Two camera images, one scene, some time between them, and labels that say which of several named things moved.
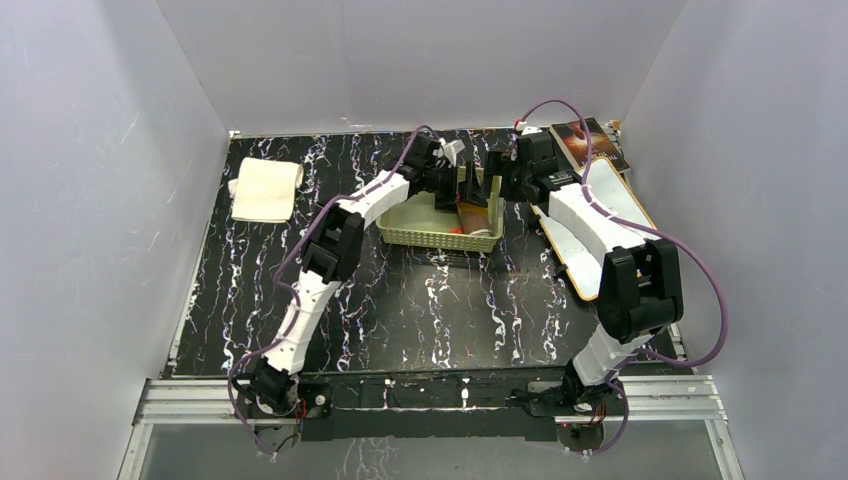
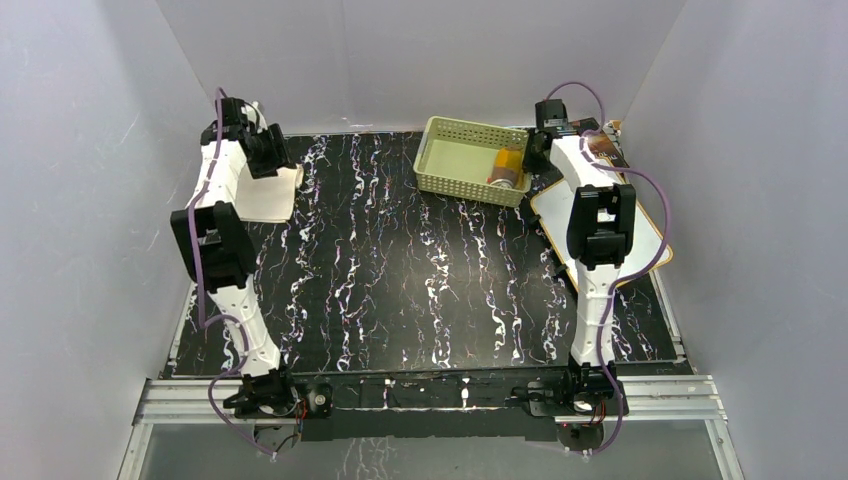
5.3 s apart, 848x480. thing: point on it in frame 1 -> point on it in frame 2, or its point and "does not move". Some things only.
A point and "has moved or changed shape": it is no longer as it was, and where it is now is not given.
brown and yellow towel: (475, 219) has moved or changed shape
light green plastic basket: (475, 224) has moved or changed shape
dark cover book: (572, 137) does not move
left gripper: (449, 200) -> (280, 154)
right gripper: (494, 165) -> (530, 165)
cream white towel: (264, 190) does not move
